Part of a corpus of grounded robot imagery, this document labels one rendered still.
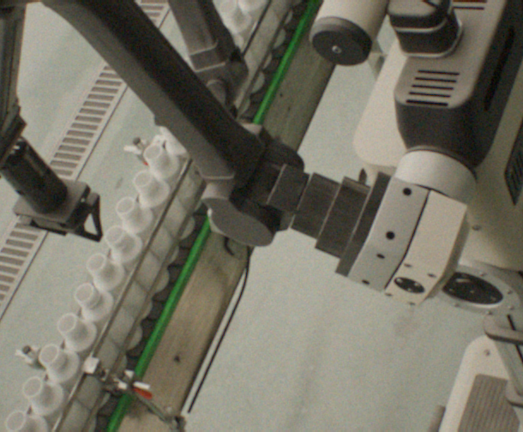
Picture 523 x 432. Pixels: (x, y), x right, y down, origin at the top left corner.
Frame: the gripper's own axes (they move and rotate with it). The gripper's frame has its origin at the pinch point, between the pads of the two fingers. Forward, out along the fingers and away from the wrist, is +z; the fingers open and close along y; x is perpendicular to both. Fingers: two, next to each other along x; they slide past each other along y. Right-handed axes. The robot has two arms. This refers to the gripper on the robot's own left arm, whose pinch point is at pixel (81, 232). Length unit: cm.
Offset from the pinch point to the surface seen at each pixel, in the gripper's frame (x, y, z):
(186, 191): 28.6, -12.3, 33.6
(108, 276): 5.6, -13.5, 26.2
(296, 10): 79, -12, 39
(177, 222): 22.4, -11.8, 34.5
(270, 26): 69, -12, 33
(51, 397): -17.0, -13.0, 26.9
